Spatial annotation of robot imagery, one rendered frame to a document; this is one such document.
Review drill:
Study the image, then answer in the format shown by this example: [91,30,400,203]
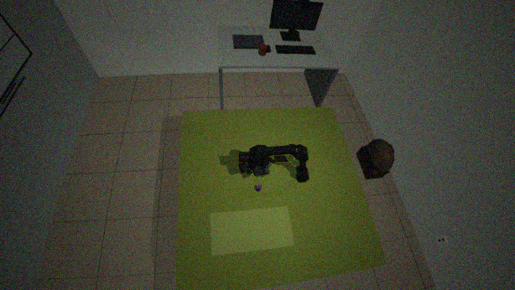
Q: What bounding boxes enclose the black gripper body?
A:
[238,158,269,173]

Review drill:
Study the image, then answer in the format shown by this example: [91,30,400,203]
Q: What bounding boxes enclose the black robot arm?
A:
[239,144,309,183]

